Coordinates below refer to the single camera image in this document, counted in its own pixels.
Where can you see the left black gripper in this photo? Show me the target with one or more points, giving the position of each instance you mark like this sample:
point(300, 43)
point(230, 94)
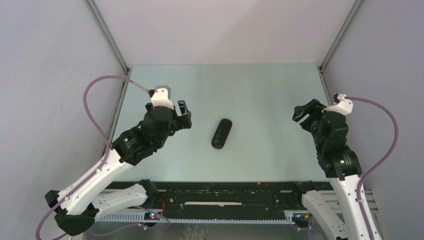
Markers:
point(184, 120)

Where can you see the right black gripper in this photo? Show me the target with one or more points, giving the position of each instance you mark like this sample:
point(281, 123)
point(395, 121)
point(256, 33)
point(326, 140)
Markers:
point(313, 107)

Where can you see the black glasses case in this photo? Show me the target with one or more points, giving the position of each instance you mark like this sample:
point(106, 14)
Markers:
point(221, 134)

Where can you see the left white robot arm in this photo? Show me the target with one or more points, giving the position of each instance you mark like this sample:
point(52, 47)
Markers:
point(79, 206)

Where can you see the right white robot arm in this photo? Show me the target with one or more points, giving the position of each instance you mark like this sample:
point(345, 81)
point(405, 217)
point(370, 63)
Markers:
point(343, 170)

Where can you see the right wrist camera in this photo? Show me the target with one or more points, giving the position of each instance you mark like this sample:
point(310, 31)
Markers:
point(342, 104)

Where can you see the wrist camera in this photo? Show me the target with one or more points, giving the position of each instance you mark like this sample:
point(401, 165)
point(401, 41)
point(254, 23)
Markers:
point(342, 104)
point(160, 96)

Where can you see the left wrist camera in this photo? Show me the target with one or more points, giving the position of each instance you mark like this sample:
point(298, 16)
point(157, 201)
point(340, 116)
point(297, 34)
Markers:
point(160, 96)

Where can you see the right corner frame post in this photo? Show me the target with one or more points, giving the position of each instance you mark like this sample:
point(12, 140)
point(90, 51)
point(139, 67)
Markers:
point(341, 33)

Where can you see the corner frame post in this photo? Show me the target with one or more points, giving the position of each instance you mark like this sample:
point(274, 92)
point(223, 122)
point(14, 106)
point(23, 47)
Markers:
point(341, 33)
point(107, 34)

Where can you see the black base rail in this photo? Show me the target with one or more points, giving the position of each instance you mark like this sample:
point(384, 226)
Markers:
point(227, 200)

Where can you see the slotted cable duct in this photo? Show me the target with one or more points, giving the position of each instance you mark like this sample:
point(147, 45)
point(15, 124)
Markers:
point(146, 217)

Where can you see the left corner frame post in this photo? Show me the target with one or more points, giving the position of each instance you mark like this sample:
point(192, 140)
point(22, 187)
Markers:
point(107, 34)

